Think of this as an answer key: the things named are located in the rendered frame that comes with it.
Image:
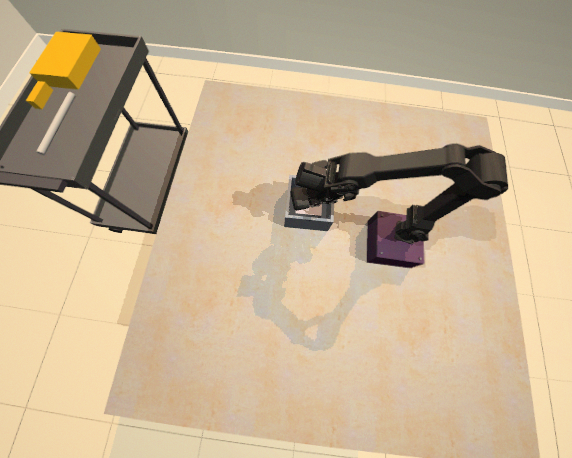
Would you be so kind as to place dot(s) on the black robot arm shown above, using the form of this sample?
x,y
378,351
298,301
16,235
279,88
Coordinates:
x,y
483,177

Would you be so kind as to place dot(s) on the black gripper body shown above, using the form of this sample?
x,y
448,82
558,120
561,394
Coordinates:
x,y
300,198

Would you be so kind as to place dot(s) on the beige square plate with hole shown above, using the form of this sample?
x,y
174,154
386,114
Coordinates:
x,y
315,212

